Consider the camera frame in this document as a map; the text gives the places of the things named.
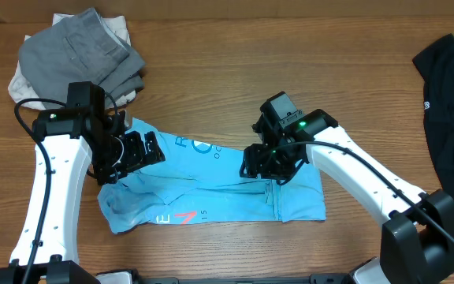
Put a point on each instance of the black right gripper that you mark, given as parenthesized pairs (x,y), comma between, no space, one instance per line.
(254,161)

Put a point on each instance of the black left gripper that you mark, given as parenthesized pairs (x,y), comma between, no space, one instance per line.
(138,157)

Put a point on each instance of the light blue printed t-shirt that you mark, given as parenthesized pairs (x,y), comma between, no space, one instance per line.
(200,182)

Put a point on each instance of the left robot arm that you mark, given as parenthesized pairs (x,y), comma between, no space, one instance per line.
(74,140)

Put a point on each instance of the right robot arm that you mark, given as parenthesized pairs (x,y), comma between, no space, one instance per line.
(417,228)

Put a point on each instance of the grey folded trousers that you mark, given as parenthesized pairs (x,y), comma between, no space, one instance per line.
(79,48)

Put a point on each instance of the beige folded garment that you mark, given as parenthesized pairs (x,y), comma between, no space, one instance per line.
(19,88)

